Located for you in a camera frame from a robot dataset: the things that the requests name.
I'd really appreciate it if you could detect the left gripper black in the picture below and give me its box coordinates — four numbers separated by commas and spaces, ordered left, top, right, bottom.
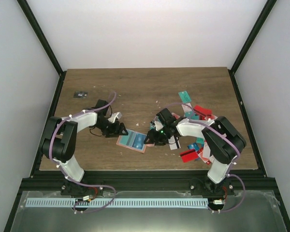
95, 119, 129, 138

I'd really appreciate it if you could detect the dark blue card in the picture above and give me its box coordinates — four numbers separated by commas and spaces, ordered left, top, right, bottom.
188, 143, 200, 151
132, 133, 146, 150

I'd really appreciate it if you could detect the pink leather card holder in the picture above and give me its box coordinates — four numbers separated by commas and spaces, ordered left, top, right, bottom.
116, 130, 147, 153

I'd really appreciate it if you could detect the teal VIP card front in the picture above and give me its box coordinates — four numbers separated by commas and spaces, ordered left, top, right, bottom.
119, 135, 131, 146

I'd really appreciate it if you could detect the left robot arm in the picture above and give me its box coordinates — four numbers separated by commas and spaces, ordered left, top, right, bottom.
39, 100, 128, 195

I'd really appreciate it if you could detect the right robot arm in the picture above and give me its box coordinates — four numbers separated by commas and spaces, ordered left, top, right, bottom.
144, 108, 247, 195

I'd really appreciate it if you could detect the white stripe card right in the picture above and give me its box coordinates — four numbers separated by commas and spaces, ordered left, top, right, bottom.
168, 136, 181, 150

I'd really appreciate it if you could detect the red card black stripe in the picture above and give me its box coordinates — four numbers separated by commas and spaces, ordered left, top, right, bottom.
180, 149, 199, 163

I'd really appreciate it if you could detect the white floral card upper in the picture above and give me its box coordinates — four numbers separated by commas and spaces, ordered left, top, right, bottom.
182, 102, 193, 113

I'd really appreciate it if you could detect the teal card far top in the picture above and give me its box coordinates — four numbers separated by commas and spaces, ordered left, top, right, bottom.
178, 91, 191, 103

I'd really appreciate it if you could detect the red white card bottom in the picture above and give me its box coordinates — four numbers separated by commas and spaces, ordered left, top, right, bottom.
198, 147, 211, 165

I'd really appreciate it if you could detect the red card top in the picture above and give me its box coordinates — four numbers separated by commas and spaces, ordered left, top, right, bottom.
194, 105, 212, 117

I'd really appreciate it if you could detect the small black tag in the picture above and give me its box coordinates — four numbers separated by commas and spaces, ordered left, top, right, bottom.
73, 91, 88, 98

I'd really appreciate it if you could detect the light blue slotted strip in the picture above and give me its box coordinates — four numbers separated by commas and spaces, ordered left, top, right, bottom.
25, 198, 208, 209

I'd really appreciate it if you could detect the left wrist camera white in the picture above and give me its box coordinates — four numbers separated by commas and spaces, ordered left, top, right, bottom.
108, 112, 122, 123

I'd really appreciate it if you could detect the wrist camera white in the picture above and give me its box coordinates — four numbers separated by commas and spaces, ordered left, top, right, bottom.
108, 112, 122, 123
150, 120, 163, 131

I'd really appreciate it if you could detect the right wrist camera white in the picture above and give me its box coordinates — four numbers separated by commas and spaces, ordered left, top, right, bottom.
150, 120, 163, 131

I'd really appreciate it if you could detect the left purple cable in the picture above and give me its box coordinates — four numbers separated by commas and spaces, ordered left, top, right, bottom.
49, 91, 117, 215

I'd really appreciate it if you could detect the purple cable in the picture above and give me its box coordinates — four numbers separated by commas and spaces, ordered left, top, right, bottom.
154, 102, 247, 214
49, 91, 117, 215

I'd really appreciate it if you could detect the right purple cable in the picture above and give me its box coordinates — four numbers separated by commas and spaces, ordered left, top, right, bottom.
154, 102, 247, 214

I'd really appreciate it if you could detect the black aluminium front rail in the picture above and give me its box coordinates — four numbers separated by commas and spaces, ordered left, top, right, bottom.
19, 170, 278, 196

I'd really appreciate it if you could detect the left frame post black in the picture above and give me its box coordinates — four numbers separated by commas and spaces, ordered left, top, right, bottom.
16, 0, 64, 75

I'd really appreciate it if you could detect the frame post black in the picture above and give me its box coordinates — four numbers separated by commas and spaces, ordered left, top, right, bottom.
229, 0, 278, 73
16, 0, 64, 75

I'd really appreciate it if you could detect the right frame post black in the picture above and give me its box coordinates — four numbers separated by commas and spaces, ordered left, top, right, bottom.
229, 0, 278, 73

